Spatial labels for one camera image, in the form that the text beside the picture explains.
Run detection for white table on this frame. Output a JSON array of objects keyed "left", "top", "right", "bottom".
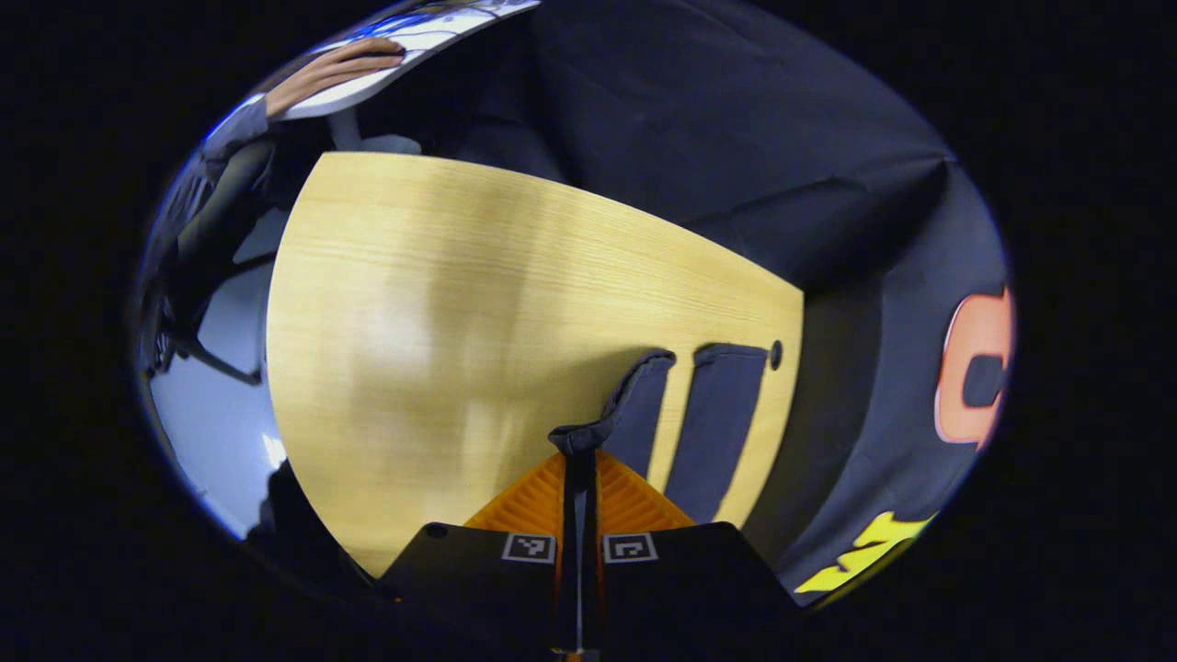
[{"left": 276, "top": 0, "right": 543, "bottom": 122}]

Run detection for black office chair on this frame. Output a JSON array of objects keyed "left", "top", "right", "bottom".
[{"left": 138, "top": 138, "right": 281, "bottom": 387}]

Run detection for dark blue jeans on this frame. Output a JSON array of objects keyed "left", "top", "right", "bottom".
[{"left": 549, "top": 343, "right": 770, "bottom": 527}]

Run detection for white table leg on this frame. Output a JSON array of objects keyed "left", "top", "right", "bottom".
[{"left": 326, "top": 108, "right": 424, "bottom": 155}]

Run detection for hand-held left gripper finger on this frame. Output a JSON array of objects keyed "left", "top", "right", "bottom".
[
  {"left": 375, "top": 449, "right": 580, "bottom": 649},
  {"left": 579, "top": 449, "right": 803, "bottom": 652}
]

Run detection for black backdrop cloth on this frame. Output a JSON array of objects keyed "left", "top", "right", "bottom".
[{"left": 441, "top": 0, "right": 1017, "bottom": 608}]

